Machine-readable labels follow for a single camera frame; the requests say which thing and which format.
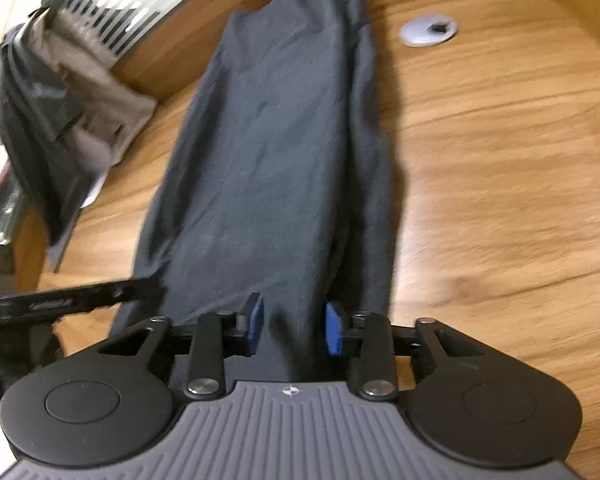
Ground beige hanging garment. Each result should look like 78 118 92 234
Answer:
50 10 158 166

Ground white hanging garment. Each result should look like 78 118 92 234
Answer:
80 170 111 208

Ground grey hanging garment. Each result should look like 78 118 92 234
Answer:
45 170 106 273

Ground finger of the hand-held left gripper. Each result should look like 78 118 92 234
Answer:
0 277 167 336

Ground person's left hand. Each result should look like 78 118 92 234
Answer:
0 322 63 408

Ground wooden desk partition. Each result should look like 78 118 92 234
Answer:
111 0 518 103

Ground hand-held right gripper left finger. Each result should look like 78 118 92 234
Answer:
97 292 265 401

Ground grey desk cable grommet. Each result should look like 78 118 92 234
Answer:
399 12 459 48

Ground dark grey pants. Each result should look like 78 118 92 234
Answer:
115 0 405 386

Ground black hanging garment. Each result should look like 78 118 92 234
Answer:
0 25 111 246

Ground striped window blinds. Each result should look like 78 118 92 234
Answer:
55 0 245 68

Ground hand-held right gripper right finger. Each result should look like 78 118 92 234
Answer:
324 301 485 401

